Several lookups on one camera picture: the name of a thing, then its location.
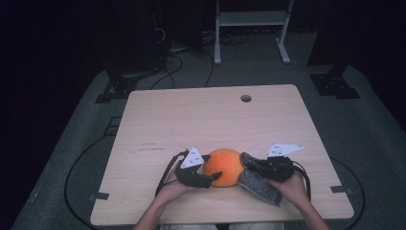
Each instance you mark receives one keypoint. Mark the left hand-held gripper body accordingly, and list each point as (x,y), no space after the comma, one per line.
(191,169)

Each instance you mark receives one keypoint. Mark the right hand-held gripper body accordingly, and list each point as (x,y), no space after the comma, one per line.
(277,167)

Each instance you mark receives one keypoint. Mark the orange plush toy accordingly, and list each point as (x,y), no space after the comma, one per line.
(225,166)

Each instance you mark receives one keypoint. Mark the grey knitted cloth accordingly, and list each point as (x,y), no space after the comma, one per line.
(260,190)

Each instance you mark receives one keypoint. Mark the person's right hand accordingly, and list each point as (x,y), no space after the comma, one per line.
(288,191)

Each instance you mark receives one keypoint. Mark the person's left hand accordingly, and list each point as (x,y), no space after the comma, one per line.
(174,190)

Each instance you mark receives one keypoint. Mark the grey tape strip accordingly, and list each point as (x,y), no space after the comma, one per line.
(343,189)
(99,196)

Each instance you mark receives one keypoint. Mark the white metal stand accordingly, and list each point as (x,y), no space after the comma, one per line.
(252,18)

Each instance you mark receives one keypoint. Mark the black stand base plate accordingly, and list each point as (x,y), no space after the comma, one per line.
(116,89)
(333,84)

